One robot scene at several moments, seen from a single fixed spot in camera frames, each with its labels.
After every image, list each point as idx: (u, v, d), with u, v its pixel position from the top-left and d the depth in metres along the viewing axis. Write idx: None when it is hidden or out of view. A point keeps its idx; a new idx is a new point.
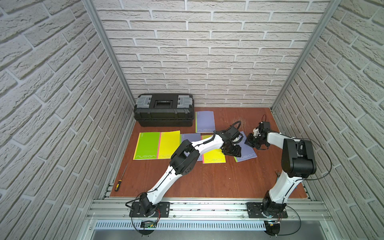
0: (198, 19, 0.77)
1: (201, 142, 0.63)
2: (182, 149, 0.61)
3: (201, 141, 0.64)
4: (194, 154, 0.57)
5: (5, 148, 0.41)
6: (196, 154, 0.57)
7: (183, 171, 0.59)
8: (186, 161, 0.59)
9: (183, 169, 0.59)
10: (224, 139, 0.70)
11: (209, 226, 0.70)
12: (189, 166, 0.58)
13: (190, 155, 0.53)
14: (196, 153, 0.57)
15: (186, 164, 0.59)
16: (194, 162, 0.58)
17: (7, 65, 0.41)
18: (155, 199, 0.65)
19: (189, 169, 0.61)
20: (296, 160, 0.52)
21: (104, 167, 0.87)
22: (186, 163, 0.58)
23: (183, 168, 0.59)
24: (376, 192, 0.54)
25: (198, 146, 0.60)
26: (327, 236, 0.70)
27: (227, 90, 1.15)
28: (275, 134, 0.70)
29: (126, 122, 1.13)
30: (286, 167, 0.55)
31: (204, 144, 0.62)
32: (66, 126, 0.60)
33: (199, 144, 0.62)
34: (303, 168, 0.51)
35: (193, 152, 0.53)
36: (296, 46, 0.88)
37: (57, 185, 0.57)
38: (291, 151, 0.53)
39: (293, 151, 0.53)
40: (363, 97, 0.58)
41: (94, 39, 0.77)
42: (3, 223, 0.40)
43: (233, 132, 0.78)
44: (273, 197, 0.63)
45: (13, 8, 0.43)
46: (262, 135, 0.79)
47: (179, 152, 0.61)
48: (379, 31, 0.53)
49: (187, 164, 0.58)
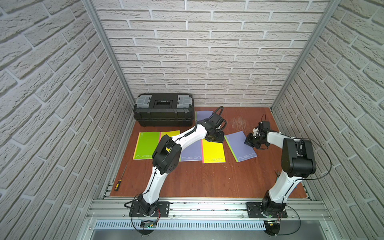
0: (198, 19, 0.77)
1: (182, 136, 0.58)
2: (162, 146, 0.56)
3: (182, 134, 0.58)
4: (175, 149, 0.53)
5: (5, 148, 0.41)
6: (178, 149, 0.52)
7: (167, 169, 0.54)
8: (169, 158, 0.54)
9: (167, 168, 0.54)
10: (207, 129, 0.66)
11: (209, 226, 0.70)
12: (172, 163, 0.53)
13: (171, 152, 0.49)
14: (178, 147, 0.52)
15: (169, 162, 0.54)
16: (178, 157, 0.54)
17: (7, 65, 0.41)
18: (152, 198, 0.64)
19: (173, 166, 0.55)
20: (296, 160, 0.52)
21: (104, 166, 0.87)
22: (169, 161, 0.54)
23: (167, 166, 0.54)
24: (376, 192, 0.54)
25: (180, 140, 0.56)
26: (327, 236, 0.70)
27: (226, 90, 1.15)
28: (275, 134, 0.69)
29: (126, 122, 1.13)
30: (286, 167, 0.54)
31: (185, 137, 0.58)
32: (66, 126, 0.60)
33: (180, 137, 0.57)
34: (304, 168, 0.51)
35: (175, 147, 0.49)
36: (296, 46, 0.88)
37: (57, 185, 0.57)
38: (291, 151, 0.53)
39: (293, 151, 0.53)
40: (363, 97, 0.58)
41: (94, 39, 0.77)
42: (3, 223, 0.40)
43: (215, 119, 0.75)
44: (272, 196, 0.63)
45: (13, 7, 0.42)
46: (262, 134, 0.79)
47: (160, 150, 0.56)
48: (379, 31, 0.53)
49: (171, 162, 0.53)
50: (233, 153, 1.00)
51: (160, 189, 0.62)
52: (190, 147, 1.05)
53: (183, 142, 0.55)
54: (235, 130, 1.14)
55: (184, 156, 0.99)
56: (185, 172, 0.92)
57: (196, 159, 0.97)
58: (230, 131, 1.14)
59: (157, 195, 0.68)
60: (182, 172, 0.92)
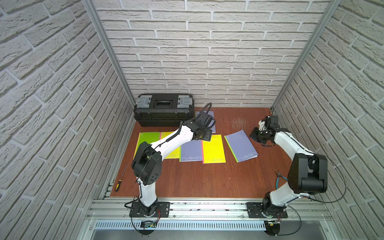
0: (198, 19, 0.77)
1: (163, 141, 0.51)
2: (141, 155, 0.49)
3: (163, 139, 0.52)
4: (153, 159, 0.46)
5: (5, 148, 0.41)
6: (156, 158, 0.46)
7: (148, 180, 0.48)
8: (149, 168, 0.47)
9: (148, 178, 0.48)
10: (193, 130, 0.59)
11: (209, 226, 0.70)
12: (153, 173, 0.48)
13: (151, 161, 0.47)
14: (155, 157, 0.46)
15: (149, 172, 0.47)
16: (159, 166, 0.49)
17: (8, 65, 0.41)
18: (148, 202, 0.63)
19: (155, 175, 0.50)
20: (306, 178, 0.47)
21: (104, 167, 0.87)
22: (149, 171, 0.47)
23: (147, 177, 0.48)
24: (376, 192, 0.54)
25: (160, 147, 0.49)
26: (327, 236, 0.70)
27: (226, 90, 1.15)
28: (284, 136, 0.61)
29: (126, 122, 1.13)
30: (293, 183, 0.49)
31: (167, 142, 0.51)
32: (66, 126, 0.60)
33: (160, 143, 0.50)
34: (313, 187, 0.46)
35: (154, 155, 0.46)
36: (296, 46, 0.88)
37: (57, 185, 0.57)
38: (302, 170, 0.46)
39: (304, 169, 0.46)
40: (363, 97, 0.58)
41: (94, 39, 0.77)
42: (3, 223, 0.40)
43: (202, 118, 0.68)
44: (273, 200, 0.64)
45: (13, 7, 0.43)
46: (270, 131, 0.69)
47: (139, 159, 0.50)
48: (379, 31, 0.53)
49: (151, 171, 0.47)
50: (233, 154, 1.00)
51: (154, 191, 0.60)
52: (190, 147, 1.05)
53: (164, 149, 0.49)
54: (235, 130, 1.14)
55: (184, 156, 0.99)
56: (185, 171, 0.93)
57: (196, 159, 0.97)
58: (230, 131, 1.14)
59: (152, 198, 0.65)
60: (182, 171, 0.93)
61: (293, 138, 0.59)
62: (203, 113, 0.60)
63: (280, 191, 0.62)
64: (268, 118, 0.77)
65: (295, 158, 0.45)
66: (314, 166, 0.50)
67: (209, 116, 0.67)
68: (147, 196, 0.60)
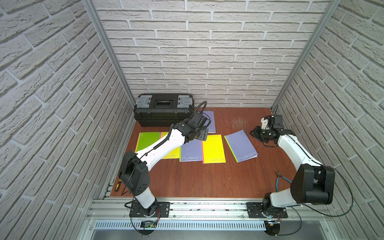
0: (198, 19, 0.77)
1: (150, 150, 0.47)
2: (125, 166, 0.46)
3: (150, 147, 0.48)
4: (138, 170, 0.43)
5: (4, 148, 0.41)
6: (141, 169, 0.42)
7: (136, 191, 0.45)
8: (135, 180, 0.44)
9: (136, 189, 0.45)
10: (185, 134, 0.55)
11: (209, 226, 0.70)
12: (141, 183, 0.45)
13: (136, 172, 0.43)
14: (141, 167, 0.42)
15: (136, 183, 0.44)
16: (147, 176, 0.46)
17: (7, 65, 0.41)
18: (146, 204, 0.62)
19: (143, 185, 0.47)
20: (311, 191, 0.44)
21: (104, 167, 0.87)
22: (136, 183, 0.44)
23: (135, 187, 0.44)
24: (376, 192, 0.54)
25: (146, 156, 0.46)
26: (327, 236, 0.70)
27: (226, 90, 1.15)
28: (289, 142, 0.57)
29: (126, 122, 1.13)
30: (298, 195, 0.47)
31: (154, 151, 0.48)
32: (66, 126, 0.60)
33: (146, 152, 0.47)
34: (319, 200, 0.44)
35: (139, 167, 0.43)
36: (296, 46, 0.88)
37: (57, 185, 0.57)
38: (307, 183, 0.44)
39: (309, 183, 0.44)
40: (363, 97, 0.58)
41: (94, 39, 0.77)
42: (3, 223, 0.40)
43: (196, 119, 0.63)
44: (273, 202, 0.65)
45: (13, 7, 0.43)
46: (273, 133, 0.66)
47: (124, 171, 0.47)
48: (379, 31, 0.53)
49: (137, 183, 0.44)
50: (233, 154, 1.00)
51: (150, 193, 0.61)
52: (190, 147, 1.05)
53: (151, 157, 0.46)
54: (235, 130, 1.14)
55: (184, 156, 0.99)
56: (185, 171, 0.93)
57: (196, 159, 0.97)
58: (230, 131, 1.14)
59: (152, 199, 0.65)
60: (182, 171, 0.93)
61: (298, 144, 0.55)
62: (197, 114, 0.63)
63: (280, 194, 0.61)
64: (272, 118, 0.72)
65: (300, 169, 0.46)
66: (319, 177, 0.48)
67: (203, 117, 0.63)
68: (143, 200, 0.60)
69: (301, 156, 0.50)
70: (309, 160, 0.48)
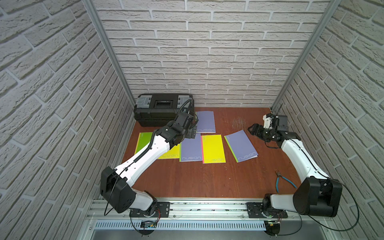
0: (198, 19, 0.77)
1: (130, 163, 0.44)
2: (105, 184, 0.43)
3: (130, 160, 0.44)
4: (118, 187, 0.39)
5: (4, 148, 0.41)
6: (121, 187, 0.39)
7: (120, 209, 0.43)
8: (117, 198, 0.41)
9: (119, 207, 0.42)
10: (168, 139, 0.51)
11: (209, 226, 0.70)
12: (123, 201, 0.42)
13: (116, 190, 0.40)
14: (120, 185, 0.39)
15: (118, 201, 0.41)
16: (129, 192, 0.42)
17: (8, 65, 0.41)
18: (145, 206, 0.63)
19: (128, 201, 0.45)
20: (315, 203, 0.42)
21: (104, 167, 0.87)
22: (117, 200, 0.41)
23: (117, 205, 0.41)
24: (376, 192, 0.54)
25: (127, 171, 0.42)
26: (327, 236, 0.70)
27: (226, 90, 1.15)
28: (294, 148, 0.54)
29: (126, 122, 1.13)
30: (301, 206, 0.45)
31: (135, 164, 0.44)
32: (66, 126, 0.60)
33: (126, 167, 0.43)
34: (321, 212, 0.42)
35: (119, 184, 0.39)
36: (296, 46, 0.88)
37: (57, 185, 0.57)
38: (311, 197, 0.42)
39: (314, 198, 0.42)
40: (363, 97, 0.58)
41: (94, 39, 0.77)
42: (3, 223, 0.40)
43: (182, 120, 0.58)
44: (273, 204, 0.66)
45: (13, 8, 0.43)
46: (277, 136, 0.62)
47: (105, 189, 0.43)
48: (379, 31, 0.53)
49: (120, 200, 0.41)
50: (233, 154, 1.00)
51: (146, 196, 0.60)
52: (190, 147, 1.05)
53: (132, 172, 0.42)
54: (235, 130, 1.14)
55: (184, 156, 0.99)
56: (185, 172, 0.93)
57: (196, 159, 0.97)
58: (230, 131, 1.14)
59: (150, 198, 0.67)
60: (182, 171, 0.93)
61: (304, 150, 0.52)
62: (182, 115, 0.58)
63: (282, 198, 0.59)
64: (276, 119, 0.68)
65: (305, 182, 0.44)
66: (324, 188, 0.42)
67: (188, 118, 0.59)
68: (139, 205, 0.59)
69: (307, 168, 0.46)
70: (315, 172, 0.45)
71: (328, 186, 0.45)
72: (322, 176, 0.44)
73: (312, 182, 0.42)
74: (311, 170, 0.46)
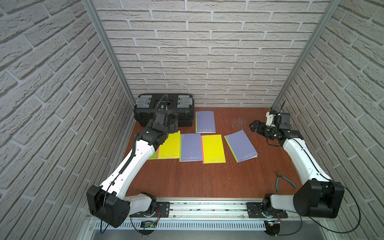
0: (198, 19, 0.77)
1: (117, 175, 0.42)
2: (94, 204, 0.40)
3: (116, 173, 0.42)
4: (108, 203, 0.37)
5: (5, 148, 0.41)
6: (111, 201, 0.37)
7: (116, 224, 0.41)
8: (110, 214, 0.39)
9: (115, 222, 0.40)
10: (151, 142, 0.49)
11: (209, 226, 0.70)
12: (118, 215, 0.41)
13: (107, 206, 0.38)
14: (110, 200, 0.37)
15: (112, 217, 0.39)
16: (120, 205, 0.40)
17: (8, 65, 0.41)
18: (145, 206, 0.62)
19: (123, 213, 0.43)
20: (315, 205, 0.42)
21: (104, 167, 0.87)
22: (111, 216, 0.39)
23: (113, 219, 0.40)
24: (376, 192, 0.54)
25: (114, 184, 0.40)
26: (327, 236, 0.70)
27: (226, 90, 1.15)
28: (296, 149, 0.52)
29: (126, 122, 1.13)
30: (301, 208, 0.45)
31: (121, 175, 0.42)
32: (66, 126, 0.60)
33: (113, 179, 0.41)
34: (323, 214, 0.42)
35: (109, 199, 0.38)
36: (296, 46, 0.88)
37: (57, 185, 0.57)
38: (312, 199, 0.41)
39: (314, 200, 0.41)
40: (363, 97, 0.58)
41: (94, 39, 0.77)
42: (4, 223, 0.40)
43: (161, 119, 0.56)
44: (273, 203, 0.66)
45: (13, 8, 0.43)
46: (279, 134, 0.60)
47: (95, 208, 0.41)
48: (379, 31, 0.53)
49: (113, 216, 0.39)
50: (233, 154, 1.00)
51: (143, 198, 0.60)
52: (190, 147, 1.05)
53: (120, 184, 0.40)
54: (235, 130, 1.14)
55: (184, 156, 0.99)
56: (185, 172, 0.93)
57: (196, 159, 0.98)
58: (230, 131, 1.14)
59: (149, 198, 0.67)
60: (182, 171, 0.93)
61: (306, 151, 0.51)
62: (159, 114, 0.55)
63: (283, 199, 0.59)
64: (279, 116, 0.65)
65: (307, 185, 0.43)
66: (326, 190, 0.45)
67: (167, 115, 0.56)
68: (138, 207, 0.57)
69: (309, 169, 0.46)
70: (317, 174, 0.44)
71: (329, 188, 0.44)
72: (324, 178, 0.43)
73: (314, 185, 0.41)
74: (314, 172, 0.45)
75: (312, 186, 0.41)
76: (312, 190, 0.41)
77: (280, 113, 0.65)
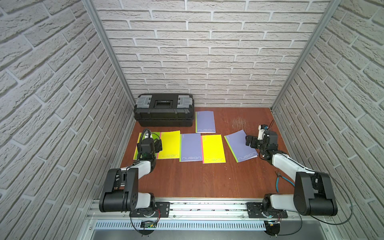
0: (198, 19, 0.77)
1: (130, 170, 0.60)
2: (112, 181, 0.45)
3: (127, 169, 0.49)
4: (129, 173, 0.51)
5: (5, 148, 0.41)
6: (131, 172, 0.46)
7: (130, 202, 0.42)
8: (127, 187, 0.44)
9: (129, 198, 0.43)
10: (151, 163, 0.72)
11: (209, 226, 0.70)
12: (133, 191, 0.44)
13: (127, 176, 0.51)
14: (130, 172, 0.46)
15: (128, 190, 0.44)
16: (136, 184, 0.46)
17: (8, 65, 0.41)
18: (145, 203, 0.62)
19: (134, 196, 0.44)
20: (313, 198, 0.43)
21: (104, 167, 0.87)
22: (128, 188, 0.44)
23: (128, 193, 0.43)
24: (376, 192, 0.54)
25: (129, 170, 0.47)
26: (327, 236, 0.70)
27: (226, 90, 1.15)
28: (282, 159, 0.60)
29: (126, 122, 1.13)
30: (302, 206, 0.45)
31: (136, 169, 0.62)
32: (66, 126, 0.60)
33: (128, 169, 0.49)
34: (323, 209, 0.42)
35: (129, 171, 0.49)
36: (296, 46, 0.88)
37: (57, 185, 0.57)
38: (307, 191, 0.44)
39: (309, 191, 0.44)
40: (363, 97, 0.58)
41: (94, 39, 0.77)
42: (3, 224, 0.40)
43: (147, 148, 0.71)
44: (273, 203, 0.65)
45: (13, 8, 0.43)
46: (266, 155, 0.69)
47: (111, 188, 0.44)
48: (379, 31, 0.53)
49: (130, 188, 0.44)
50: (233, 154, 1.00)
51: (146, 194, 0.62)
52: (190, 147, 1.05)
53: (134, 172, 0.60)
54: (235, 130, 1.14)
55: (184, 156, 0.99)
56: (185, 171, 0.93)
57: (196, 159, 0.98)
58: (230, 131, 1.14)
59: (148, 194, 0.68)
60: (182, 171, 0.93)
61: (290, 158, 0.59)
62: (145, 146, 0.70)
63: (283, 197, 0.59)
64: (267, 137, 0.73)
65: (298, 177, 0.47)
66: (317, 185, 0.48)
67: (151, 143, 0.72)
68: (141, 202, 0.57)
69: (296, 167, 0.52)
70: (304, 169, 0.50)
71: (319, 181, 0.48)
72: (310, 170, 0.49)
73: (303, 176, 0.45)
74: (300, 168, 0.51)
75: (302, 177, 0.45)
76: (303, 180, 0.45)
77: (269, 134, 0.72)
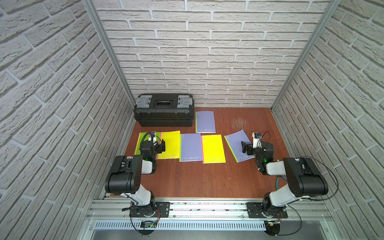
0: (198, 19, 0.77)
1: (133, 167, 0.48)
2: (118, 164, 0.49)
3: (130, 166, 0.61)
4: (136, 158, 0.51)
5: (5, 148, 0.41)
6: (138, 158, 0.51)
7: (134, 182, 0.45)
8: (132, 168, 0.48)
9: (133, 177, 0.46)
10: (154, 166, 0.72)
11: (209, 226, 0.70)
12: (137, 173, 0.47)
13: (135, 159, 0.51)
14: (138, 156, 0.51)
15: (133, 170, 0.48)
16: (140, 170, 0.49)
17: (7, 65, 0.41)
18: (145, 200, 0.62)
19: (137, 180, 0.47)
20: (303, 177, 0.48)
21: (104, 167, 0.87)
22: (134, 169, 0.48)
23: (133, 174, 0.47)
24: (376, 192, 0.54)
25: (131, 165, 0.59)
26: (327, 236, 0.70)
27: (226, 90, 1.15)
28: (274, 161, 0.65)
29: (126, 122, 1.13)
30: (296, 186, 0.48)
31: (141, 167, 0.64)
32: (66, 126, 0.60)
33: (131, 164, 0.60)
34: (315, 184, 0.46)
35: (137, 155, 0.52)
36: (296, 46, 0.88)
37: (57, 185, 0.57)
38: (295, 169, 0.49)
39: (297, 170, 0.49)
40: (363, 97, 0.58)
41: (94, 39, 0.77)
42: (3, 224, 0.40)
43: (147, 152, 0.73)
44: (273, 201, 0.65)
45: (13, 8, 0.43)
46: (261, 168, 0.74)
47: (117, 169, 0.48)
48: (379, 31, 0.53)
49: (135, 170, 0.48)
50: (233, 154, 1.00)
51: (146, 191, 0.63)
52: (190, 146, 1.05)
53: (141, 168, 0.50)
54: (235, 130, 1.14)
55: (184, 156, 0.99)
56: (184, 171, 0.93)
57: (196, 159, 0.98)
58: (230, 131, 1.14)
59: (148, 192, 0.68)
60: (182, 171, 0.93)
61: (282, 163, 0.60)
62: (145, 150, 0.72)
63: (280, 191, 0.61)
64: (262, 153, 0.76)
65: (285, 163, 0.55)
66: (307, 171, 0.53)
67: (151, 147, 0.73)
68: (141, 198, 0.58)
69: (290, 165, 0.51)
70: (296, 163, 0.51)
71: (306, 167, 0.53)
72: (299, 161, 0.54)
73: (289, 158, 0.52)
74: None
75: (287, 158, 0.53)
76: (289, 161, 0.51)
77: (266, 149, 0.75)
